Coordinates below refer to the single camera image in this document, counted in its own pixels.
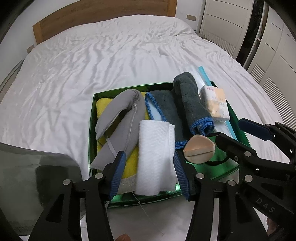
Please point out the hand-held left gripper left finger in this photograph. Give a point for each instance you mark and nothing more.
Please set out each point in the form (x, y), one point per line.
(118, 176)

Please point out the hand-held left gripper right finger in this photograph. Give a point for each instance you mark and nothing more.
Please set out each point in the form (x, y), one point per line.
(182, 178)

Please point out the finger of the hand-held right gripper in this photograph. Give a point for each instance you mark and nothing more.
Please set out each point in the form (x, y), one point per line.
(252, 128)
(233, 146)

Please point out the beige powder puff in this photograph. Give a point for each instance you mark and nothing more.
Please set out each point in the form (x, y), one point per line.
(196, 148)

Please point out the white textured cloth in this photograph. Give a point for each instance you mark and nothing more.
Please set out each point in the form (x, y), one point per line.
(155, 150)

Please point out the orange tissue packet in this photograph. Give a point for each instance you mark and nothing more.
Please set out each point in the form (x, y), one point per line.
(216, 102)

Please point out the dark teal towel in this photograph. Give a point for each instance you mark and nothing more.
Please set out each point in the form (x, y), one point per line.
(185, 104)

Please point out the green tray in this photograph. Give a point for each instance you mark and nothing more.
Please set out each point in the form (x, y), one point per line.
(93, 111)

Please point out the grey eye mask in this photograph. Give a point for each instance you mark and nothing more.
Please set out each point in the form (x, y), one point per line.
(120, 104)

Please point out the yellow cloth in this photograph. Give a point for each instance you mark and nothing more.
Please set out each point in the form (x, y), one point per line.
(104, 104)

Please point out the clear zip bag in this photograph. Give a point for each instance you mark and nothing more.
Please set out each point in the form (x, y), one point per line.
(201, 71)

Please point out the dark green pitcher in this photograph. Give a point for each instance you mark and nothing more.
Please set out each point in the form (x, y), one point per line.
(34, 173)

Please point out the white wardrobe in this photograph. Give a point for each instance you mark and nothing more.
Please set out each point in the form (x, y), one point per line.
(222, 23)

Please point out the white bed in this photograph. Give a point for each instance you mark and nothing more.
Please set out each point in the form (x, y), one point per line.
(92, 58)

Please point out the wooden headboard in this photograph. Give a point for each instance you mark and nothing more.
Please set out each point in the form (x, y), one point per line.
(104, 11)

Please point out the wall switch plate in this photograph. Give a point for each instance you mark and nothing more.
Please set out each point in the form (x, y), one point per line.
(191, 17)
(30, 49)

